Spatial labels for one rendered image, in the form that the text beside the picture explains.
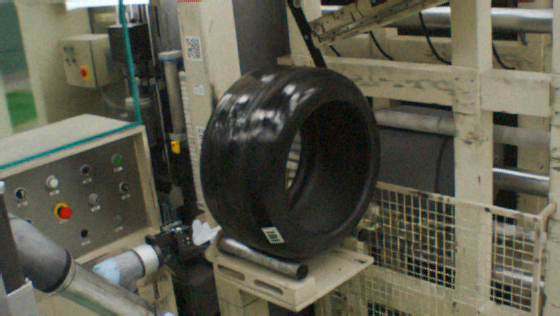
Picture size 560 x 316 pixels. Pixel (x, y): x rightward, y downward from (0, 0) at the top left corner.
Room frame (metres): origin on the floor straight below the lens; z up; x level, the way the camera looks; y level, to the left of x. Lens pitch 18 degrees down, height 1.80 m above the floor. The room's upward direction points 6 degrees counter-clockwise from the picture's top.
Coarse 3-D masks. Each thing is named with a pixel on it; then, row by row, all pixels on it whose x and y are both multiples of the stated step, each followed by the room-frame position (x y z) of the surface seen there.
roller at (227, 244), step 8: (224, 240) 1.90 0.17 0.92; (232, 240) 1.89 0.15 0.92; (224, 248) 1.89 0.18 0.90; (232, 248) 1.86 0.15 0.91; (240, 248) 1.84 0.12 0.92; (248, 248) 1.83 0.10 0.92; (256, 248) 1.81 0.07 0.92; (240, 256) 1.84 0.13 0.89; (248, 256) 1.81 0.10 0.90; (256, 256) 1.79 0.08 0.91; (264, 256) 1.77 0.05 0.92; (272, 256) 1.75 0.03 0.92; (264, 264) 1.76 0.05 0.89; (272, 264) 1.74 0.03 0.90; (280, 264) 1.72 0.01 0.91; (288, 264) 1.70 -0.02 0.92; (296, 264) 1.69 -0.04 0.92; (304, 264) 1.68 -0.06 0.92; (288, 272) 1.69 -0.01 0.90; (296, 272) 1.67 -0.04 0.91; (304, 272) 1.68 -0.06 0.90
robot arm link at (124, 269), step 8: (120, 256) 1.40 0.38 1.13; (128, 256) 1.41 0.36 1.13; (136, 256) 1.41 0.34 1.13; (104, 264) 1.37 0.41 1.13; (112, 264) 1.37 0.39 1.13; (120, 264) 1.38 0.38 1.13; (128, 264) 1.39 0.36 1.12; (136, 264) 1.40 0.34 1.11; (104, 272) 1.35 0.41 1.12; (112, 272) 1.36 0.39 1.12; (120, 272) 1.36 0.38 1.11; (128, 272) 1.38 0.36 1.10; (136, 272) 1.39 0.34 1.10; (144, 272) 1.41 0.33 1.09; (112, 280) 1.35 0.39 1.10; (120, 280) 1.36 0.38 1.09; (128, 280) 1.37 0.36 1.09; (136, 280) 1.40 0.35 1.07; (128, 288) 1.37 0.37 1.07; (136, 288) 1.39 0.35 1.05
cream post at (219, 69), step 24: (192, 0) 2.01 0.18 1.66; (216, 0) 2.02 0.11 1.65; (192, 24) 2.02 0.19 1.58; (216, 24) 2.02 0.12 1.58; (216, 48) 2.01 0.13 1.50; (192, 72) 2.04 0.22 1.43; (216, 72) 2.00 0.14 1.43; (192, 96) 2.06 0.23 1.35; (216, 96) 1.99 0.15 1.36; (192, 120) 2.07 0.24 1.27; (240, 312) 1.99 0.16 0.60; (264, 312) 2.05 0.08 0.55
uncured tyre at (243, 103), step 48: (240, 96) 1.78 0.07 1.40; (288, 96) 1.71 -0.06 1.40; (336, 96) 1.79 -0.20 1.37; (240, 144) 1.66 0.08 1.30; (288, 144) 1.65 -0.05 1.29; (336, 144) 2.09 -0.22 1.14; (240, 192) 1.63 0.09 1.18; (288, 192) 2.04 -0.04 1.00; (336, 192) 2.02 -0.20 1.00; (240, 240) 1.76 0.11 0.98; (288, 240) 1.64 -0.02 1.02; (336, 240) 1.77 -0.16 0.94
